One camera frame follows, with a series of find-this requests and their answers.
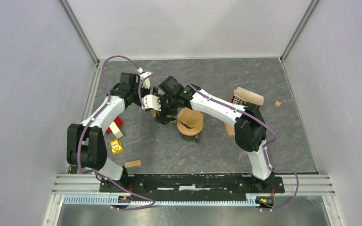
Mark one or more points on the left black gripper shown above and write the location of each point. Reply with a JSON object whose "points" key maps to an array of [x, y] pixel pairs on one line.
{"points": [[146, 90]]}

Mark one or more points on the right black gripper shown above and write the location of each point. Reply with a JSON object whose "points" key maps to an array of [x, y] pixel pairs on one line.
{"points": [[161, 116]]}

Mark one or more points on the brown paper coffee filter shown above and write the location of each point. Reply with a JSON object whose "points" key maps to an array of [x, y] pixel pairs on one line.
{"points": [[190, 117]]}

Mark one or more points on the wooden ring dripper holder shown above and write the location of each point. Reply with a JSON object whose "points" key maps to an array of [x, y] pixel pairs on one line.
{"points": [[187, 130]]}

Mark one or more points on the clear glass coffee server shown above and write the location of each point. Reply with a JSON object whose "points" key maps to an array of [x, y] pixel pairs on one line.
{"points": [[191, 138]]}

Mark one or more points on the brown filter stack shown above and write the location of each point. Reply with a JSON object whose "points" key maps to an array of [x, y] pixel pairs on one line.
{"points": [[229, 130]]}

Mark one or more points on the orange black coffee filter box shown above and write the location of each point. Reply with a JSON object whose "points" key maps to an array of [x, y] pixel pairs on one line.
{"points": [[244, 97]]}

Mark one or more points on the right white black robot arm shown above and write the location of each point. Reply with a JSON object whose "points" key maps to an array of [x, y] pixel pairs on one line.
{"points": [[246, 121]]}

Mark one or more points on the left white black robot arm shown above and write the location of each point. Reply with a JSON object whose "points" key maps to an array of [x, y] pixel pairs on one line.
{"points": [[86, 146]]}

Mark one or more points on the red toy block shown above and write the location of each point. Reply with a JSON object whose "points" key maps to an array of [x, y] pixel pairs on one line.
{"points": [[118, 121]]}

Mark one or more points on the beige wooden cube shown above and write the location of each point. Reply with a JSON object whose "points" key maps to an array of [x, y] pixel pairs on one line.
{"points": [[115, 130]]}

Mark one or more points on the yellow small juice box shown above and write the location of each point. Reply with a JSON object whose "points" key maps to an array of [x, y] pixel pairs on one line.
{"points": [[116, 146]]}

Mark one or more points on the small wooden block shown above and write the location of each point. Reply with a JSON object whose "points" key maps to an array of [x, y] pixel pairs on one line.
{"points": [[132, 164]]}

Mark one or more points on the small wooden cube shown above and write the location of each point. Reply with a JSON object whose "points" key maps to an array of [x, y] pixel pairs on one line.
{"points": [[277, 104]]}

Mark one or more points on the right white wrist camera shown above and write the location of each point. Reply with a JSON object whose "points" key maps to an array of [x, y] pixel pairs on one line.
{"points": [[151, 102]]}

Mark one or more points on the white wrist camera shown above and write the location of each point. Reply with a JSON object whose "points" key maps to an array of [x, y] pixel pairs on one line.
{"points": [[144, 80], [151, 102]]}

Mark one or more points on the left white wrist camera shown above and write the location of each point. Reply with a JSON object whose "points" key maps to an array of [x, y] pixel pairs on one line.
{"points": [[144, 80]]}

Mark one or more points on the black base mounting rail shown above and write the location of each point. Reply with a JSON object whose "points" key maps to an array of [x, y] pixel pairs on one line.
{"points": [[192, 187]]}

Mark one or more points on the white toothed cable tray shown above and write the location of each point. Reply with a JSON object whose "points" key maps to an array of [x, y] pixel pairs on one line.
{"points": [[115, 200]]}

